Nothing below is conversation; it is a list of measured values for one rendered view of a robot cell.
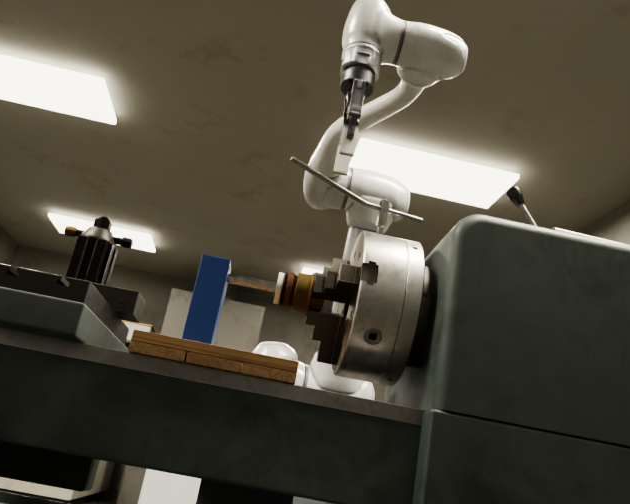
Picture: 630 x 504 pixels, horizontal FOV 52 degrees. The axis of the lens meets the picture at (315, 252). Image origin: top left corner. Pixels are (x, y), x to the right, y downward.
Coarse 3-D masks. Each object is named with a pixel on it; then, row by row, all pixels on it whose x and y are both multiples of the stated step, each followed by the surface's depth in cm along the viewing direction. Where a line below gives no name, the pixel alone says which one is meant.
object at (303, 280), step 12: (288, 276) 137; (300, 276) 137; (312, 276) 137; (288, 288) 136; (300, 288) 135; (312, 288) 135; (288, 300) 136; (300, 300) 136; (312, 300) 137; (300, 312) 139
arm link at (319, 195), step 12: (348, 168) 193; (312, 180) 189; (336, 180) 189; (348, 180) 190; (312, 192) 192; (324, 192) 191; (336, 192) 190; (312, 204) 198; (324, 204) 196; (336, 204) 194
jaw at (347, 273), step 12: (372, 264) 128; (336, 276) 132; (348, 276) 128; (360, 276) 128; (372, 276) 127; (324, 288) 132; (336, 288) 130; (348, 288) 130; (336, 300) 135; (348, 300) 135
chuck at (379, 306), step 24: (360, 240) 139; (384, 240) 134; (360, 264) 130; (384, 264) 128; (360, 288) 125; (384, 288) 125; (360, 312) 124; (384, 312) 125; (360, 336) 125; (384, 336) 125; (336, 360) 138; (360, 360) 128; (384, 360) 127
